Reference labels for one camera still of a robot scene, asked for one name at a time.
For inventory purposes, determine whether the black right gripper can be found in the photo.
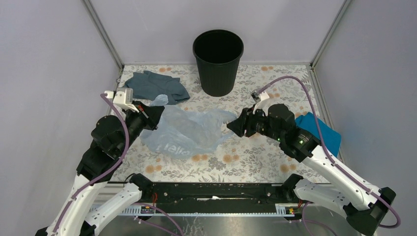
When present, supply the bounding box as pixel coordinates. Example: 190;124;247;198
226;103;283;142

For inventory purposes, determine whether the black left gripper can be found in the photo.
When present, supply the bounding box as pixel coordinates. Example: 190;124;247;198
118;99;166;154

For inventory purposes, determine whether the light blue plastic trash bag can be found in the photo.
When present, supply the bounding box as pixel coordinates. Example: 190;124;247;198
139;94;237;158

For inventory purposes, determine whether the black plastic trash bin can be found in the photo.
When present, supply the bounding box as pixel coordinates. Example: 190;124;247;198
192;29;244;97

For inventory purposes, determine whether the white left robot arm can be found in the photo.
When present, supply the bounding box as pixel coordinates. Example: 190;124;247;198
36;102;164;236

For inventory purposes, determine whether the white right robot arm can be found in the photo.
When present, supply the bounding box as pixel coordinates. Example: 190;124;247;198
227;104;396;236

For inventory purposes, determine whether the grey-blue crumpled cloth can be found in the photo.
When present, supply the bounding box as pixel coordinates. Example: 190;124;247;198
123;70;190;105

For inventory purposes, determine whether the floral patterned table mat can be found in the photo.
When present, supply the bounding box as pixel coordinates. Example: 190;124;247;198
112;65;326;183

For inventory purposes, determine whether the bright blue cloth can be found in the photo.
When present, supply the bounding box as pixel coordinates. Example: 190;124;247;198
295;112;342;158

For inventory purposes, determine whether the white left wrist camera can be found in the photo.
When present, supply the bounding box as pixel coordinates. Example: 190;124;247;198
104;88;139;113

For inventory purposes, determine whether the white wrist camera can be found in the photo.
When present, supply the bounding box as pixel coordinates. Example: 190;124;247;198
251;90;270;113
104;88;139;113

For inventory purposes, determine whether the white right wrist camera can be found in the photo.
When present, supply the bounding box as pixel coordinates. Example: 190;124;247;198
251;90;270;113

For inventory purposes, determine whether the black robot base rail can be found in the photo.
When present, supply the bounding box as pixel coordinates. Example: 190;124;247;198
137;182;305;214

